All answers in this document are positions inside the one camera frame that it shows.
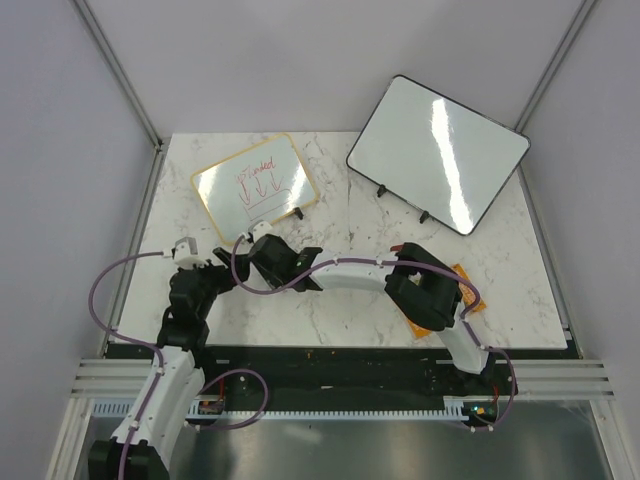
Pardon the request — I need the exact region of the purple cable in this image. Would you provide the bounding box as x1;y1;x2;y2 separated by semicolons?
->
232;234;519;434
88;249;271;480

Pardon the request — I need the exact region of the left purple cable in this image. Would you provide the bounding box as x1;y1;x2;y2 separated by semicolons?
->
88;249;271;480

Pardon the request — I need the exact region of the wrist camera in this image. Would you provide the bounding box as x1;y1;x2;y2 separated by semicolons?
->
245;220;273;243
172;237;201;269

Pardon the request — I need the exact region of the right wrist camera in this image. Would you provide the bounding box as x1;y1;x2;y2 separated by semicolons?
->
245;220;273;243

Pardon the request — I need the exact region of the aluminium frame rail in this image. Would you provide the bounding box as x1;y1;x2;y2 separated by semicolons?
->
72;359;614;400

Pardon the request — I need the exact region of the yellow framed small whiteboard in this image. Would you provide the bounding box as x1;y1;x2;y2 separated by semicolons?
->
190;133;319;245

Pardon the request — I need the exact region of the large whiteboard wire stand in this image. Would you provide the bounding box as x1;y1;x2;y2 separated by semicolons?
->
375;184;432;225

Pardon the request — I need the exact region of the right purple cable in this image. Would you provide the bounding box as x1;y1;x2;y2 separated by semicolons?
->
232;234;519;434

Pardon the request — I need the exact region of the orange treehouse book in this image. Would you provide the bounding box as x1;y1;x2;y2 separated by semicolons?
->
405;263;487;339

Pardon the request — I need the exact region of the black framed large whiteboard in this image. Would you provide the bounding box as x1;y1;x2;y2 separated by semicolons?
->
346;75;531;236

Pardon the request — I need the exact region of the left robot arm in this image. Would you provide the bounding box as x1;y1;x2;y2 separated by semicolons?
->
88;248;250;479

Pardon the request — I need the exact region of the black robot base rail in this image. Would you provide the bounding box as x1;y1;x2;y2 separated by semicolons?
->
199;345;518;411

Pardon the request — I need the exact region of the white slotted cable duct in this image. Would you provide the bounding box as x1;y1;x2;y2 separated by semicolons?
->
92;399;469;422

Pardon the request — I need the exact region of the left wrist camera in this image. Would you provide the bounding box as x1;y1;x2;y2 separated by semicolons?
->
172;237;201;269

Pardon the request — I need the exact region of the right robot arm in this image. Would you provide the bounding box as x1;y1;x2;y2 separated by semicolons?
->
247;234;494;394

